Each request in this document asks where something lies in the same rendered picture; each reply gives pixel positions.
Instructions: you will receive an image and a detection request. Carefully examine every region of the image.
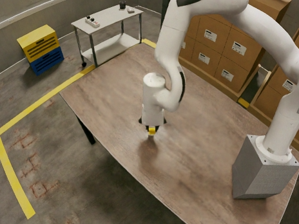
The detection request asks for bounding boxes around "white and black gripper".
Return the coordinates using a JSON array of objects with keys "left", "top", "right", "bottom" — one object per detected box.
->
[{"left": 139, "top": 107, "right": 166, "bottom": 132}]

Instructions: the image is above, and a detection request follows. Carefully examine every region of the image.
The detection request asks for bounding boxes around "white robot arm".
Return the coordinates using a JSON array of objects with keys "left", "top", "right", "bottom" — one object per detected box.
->
[{"left": 142, "top": 0, "right": 299, "bottom": 163}]

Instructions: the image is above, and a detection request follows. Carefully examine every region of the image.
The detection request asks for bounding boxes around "small yellow block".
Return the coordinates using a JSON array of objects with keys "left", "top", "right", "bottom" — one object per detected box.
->
[{"left": 149, "top": 128, "right": 155, "bottom": 135}]

